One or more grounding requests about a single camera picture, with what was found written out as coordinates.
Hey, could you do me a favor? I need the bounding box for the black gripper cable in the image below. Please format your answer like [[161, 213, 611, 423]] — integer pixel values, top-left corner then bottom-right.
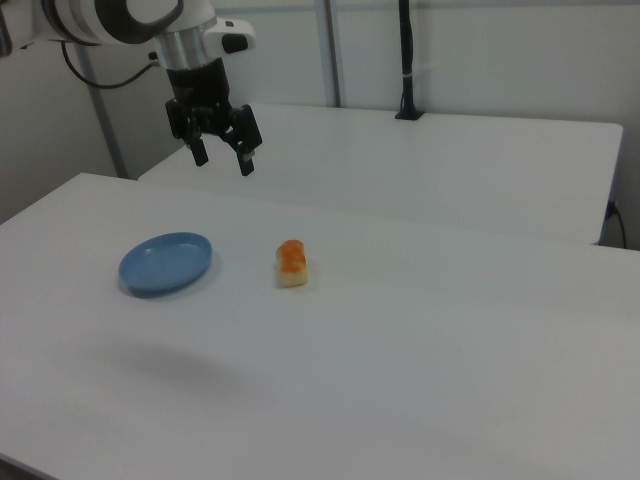
[[60, 40, 162, 90]]

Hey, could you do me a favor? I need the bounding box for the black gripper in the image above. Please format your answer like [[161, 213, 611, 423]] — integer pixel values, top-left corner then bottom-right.
[[165, 56, 264, 178]]

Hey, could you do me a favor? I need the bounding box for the black cable at table edge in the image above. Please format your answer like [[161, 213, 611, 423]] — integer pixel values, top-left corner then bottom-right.
[[606, 199, 629, 250]]

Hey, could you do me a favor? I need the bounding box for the grey partition frame post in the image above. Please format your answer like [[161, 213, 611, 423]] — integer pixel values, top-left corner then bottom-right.
[[74, 43, 130, 180], [323, 0, 347, 108]]

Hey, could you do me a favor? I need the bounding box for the toy bread with orange topping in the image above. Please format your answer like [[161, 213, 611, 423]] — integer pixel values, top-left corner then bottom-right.
[[275, 239, 310, 290]]

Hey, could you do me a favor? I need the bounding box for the black camera stand pole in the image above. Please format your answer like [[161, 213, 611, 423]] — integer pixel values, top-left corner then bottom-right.
[[394, 0, 425, 122]]

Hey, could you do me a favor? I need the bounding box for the blue plastic plate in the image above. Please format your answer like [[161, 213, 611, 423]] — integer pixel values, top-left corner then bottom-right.
[[118, 231, 214, 300]]

